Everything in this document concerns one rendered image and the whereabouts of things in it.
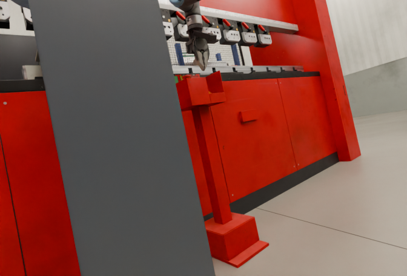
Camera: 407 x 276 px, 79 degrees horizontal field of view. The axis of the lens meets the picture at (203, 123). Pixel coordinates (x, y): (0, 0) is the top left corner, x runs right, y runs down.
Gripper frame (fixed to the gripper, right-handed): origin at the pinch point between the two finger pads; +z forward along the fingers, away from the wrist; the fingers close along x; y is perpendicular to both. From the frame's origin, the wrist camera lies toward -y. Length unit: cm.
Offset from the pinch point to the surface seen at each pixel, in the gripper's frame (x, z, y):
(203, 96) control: 8.3, 14.0, -6.3
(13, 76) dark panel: 69, -17, 89
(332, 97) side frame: -161, 25, 16
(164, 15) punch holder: -7, -41, 38
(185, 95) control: 15.1, 12.4, -3.1
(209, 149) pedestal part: 6.7, 37.6, -3.4
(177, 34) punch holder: -17, -31, 41
